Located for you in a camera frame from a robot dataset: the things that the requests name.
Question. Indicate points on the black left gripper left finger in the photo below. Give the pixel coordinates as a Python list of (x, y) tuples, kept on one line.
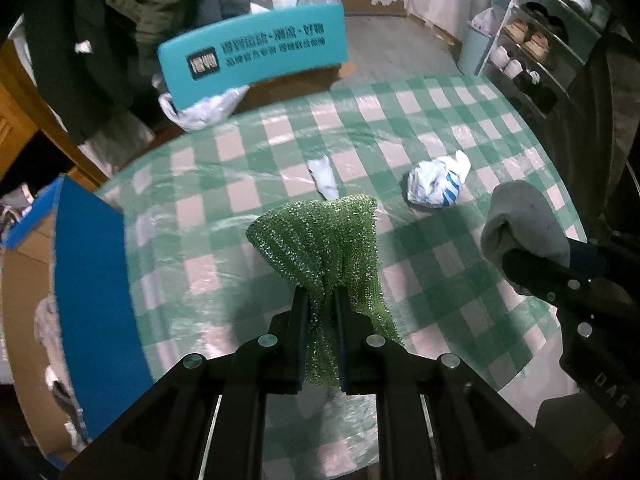
[(271, 364)]

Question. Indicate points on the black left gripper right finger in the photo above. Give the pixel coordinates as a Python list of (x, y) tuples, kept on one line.
[(372, 364)]

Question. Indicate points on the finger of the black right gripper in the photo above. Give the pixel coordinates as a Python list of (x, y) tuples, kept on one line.
[(545, 279)]

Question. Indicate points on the grey sock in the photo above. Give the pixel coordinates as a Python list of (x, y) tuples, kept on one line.
[(520, 217)]

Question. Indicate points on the green sparkly scouring cloth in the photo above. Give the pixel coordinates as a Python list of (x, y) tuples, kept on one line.
[(323, 246)]

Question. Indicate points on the small white tissue piece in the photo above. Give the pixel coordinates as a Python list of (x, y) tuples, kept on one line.
[(321, 171)]

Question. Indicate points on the blue brown cardboard box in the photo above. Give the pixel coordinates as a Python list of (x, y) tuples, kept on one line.
[(66, 306)]

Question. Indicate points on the light blue trash bin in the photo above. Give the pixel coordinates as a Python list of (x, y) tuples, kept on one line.
[(481, 31)]

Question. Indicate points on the grey shoe rack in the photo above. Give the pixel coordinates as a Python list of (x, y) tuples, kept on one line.
[(539, 48)]

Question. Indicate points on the teal shoe box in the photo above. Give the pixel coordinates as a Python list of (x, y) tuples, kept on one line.
[(230, 54)]

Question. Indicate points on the wooden louvered cabinet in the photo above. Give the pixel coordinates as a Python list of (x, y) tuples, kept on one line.
[(24, 113)]

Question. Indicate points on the dark hanging jacket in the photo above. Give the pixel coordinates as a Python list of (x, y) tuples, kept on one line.
[(92, 58)]

